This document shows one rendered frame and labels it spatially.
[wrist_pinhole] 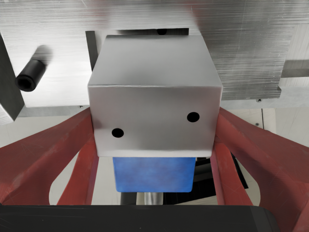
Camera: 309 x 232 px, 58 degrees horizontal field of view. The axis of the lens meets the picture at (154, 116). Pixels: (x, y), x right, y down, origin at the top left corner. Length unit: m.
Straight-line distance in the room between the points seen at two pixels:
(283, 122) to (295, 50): 1.26
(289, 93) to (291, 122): 1.17
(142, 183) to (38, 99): 0.08
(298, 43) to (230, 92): 0.06
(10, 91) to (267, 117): 0.89
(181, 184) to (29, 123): 1.25
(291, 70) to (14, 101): 0.21
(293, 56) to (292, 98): 0.11
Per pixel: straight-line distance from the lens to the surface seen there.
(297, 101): 0.32
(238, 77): 0.17
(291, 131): 1.52
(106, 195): 1.66
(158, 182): 0.15
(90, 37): 0.17
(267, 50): 0.17
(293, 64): 0.21
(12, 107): 0.24
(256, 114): 1.00
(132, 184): 0.16
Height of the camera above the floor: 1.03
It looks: 54 degrees down
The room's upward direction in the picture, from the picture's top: 176 degrees clockwise
